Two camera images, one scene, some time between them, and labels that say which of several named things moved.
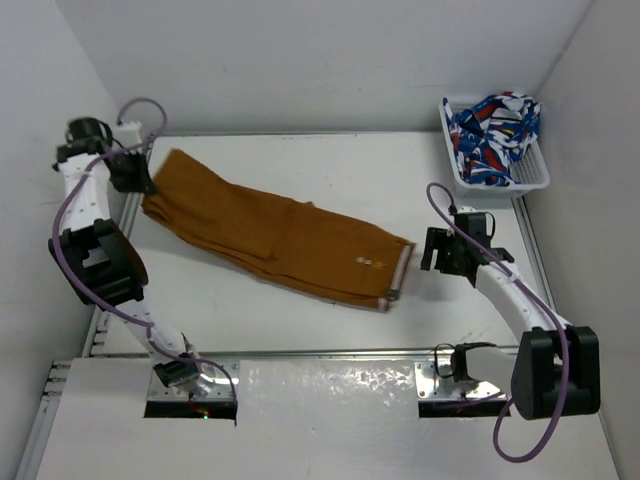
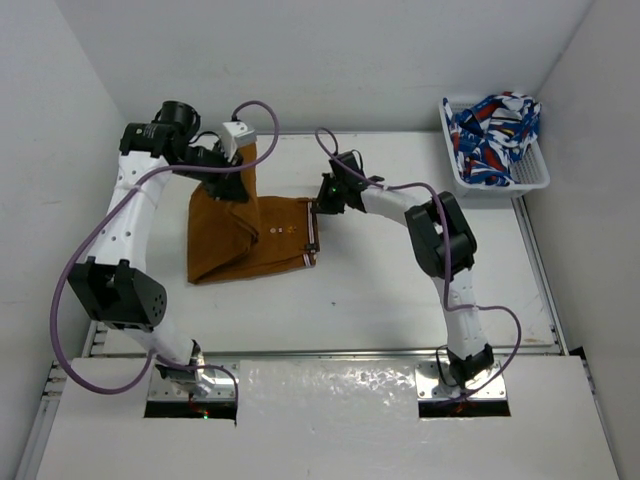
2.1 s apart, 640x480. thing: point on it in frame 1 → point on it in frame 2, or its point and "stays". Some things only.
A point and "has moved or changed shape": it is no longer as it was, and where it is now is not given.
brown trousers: (299, 243) has moved or changed shape
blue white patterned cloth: (491, 135) stays
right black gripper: (437, 238) → (324, 204)
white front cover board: (297, 419) stays
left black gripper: (143, 182) → (227, 186)
